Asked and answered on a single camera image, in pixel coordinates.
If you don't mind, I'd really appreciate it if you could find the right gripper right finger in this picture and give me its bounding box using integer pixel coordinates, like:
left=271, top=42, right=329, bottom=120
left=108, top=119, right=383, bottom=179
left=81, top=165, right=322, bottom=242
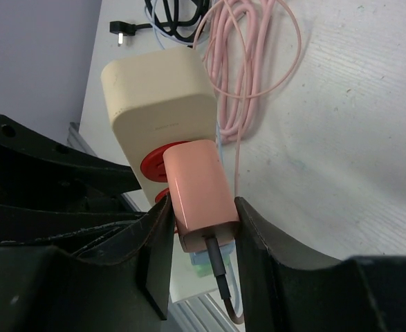
left=234, top=197, right=406, bottom=331

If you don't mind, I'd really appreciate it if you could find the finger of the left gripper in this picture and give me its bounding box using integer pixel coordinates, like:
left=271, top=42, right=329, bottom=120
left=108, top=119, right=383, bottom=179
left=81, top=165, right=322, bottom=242
left=0, top=114, right=140, bottom=246

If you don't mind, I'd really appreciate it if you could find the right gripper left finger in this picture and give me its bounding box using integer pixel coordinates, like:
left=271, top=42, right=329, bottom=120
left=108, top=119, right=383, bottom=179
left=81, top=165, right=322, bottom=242
left=0, top=196, right=174, bottom=331

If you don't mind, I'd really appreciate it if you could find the green charger plug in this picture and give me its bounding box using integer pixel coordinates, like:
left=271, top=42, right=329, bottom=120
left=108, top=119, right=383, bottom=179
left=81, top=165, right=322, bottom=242
left=193, top=257, right=231, bottom=278

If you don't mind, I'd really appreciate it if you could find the blue charger plug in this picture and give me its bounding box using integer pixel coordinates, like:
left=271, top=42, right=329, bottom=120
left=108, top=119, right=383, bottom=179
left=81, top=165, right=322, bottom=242
left=190, top=242, right=235, bottom=266

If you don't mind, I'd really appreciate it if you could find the white charger plug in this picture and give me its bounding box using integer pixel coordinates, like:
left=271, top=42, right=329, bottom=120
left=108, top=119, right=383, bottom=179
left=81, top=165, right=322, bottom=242
left=169, top=254, right=240, bottom=305

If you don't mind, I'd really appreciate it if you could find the pink charger plug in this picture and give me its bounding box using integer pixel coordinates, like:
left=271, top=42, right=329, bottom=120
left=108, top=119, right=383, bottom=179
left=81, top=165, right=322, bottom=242
left=163, top=140, right=239, bottom=253

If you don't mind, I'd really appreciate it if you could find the light blue charging cable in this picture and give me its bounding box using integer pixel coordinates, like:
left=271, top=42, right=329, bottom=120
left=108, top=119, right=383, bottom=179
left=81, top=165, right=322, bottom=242
left=150, top=0, right=241, bottom=315

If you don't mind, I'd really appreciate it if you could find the aluminium front rail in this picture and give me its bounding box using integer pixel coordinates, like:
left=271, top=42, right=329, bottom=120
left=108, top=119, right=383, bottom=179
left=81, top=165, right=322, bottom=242
left=66, top=120, right=248, bottom=332

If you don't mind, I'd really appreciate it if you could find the black power strip cable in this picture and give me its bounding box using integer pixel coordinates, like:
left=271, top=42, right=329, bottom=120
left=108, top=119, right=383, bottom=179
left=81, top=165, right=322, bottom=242
left=109, top=0, right=212, bottom=48

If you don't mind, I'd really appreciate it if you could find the thin pink charging cable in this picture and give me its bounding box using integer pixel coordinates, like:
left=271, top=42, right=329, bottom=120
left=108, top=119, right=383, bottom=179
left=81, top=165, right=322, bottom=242
left=192, top=0, right=302, bottom=326

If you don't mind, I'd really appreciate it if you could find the pink power strip cable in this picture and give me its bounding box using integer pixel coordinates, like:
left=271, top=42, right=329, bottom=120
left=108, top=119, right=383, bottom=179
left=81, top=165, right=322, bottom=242
left=202, top=0, right=276, bottom=146

